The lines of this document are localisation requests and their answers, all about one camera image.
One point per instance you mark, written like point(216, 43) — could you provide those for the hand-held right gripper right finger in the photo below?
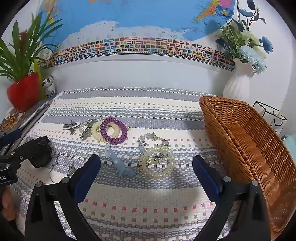
point(205, 178)

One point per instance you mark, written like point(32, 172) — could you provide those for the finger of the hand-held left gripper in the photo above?
point(12, 136)
point(38, 151)

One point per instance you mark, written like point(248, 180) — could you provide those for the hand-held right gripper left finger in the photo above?
point(89, 176)

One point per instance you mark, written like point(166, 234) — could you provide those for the clear blue hair clip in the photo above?
point(119, 162)

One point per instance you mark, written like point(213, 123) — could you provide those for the brown wicker basket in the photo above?
point(242, 143)

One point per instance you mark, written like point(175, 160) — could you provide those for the person's left hand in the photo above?
point(7, 204)

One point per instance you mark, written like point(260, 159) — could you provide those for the printed book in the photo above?
point(20, 120)

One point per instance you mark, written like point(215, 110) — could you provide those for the silver cross hair clip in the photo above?
point(71, 126)

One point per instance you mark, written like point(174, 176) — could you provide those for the silver metal hair clip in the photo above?
point(86, 132)

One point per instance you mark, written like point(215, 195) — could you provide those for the green plant in red pot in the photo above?
point(22, 92)

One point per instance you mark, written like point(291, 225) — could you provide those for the clear bead charm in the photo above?
point(82, 127)

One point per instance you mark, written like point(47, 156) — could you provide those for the panda figurine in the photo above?
point(49, 84)

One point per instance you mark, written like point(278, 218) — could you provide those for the striped woven table mat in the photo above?
point(150, 111)

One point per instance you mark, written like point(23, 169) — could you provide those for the white paper bag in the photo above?
point(269, 113)

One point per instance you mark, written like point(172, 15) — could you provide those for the blue white artificial flower bouquet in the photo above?
point(242, 41)

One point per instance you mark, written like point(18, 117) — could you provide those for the world map wall poster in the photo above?
point(138, 20)

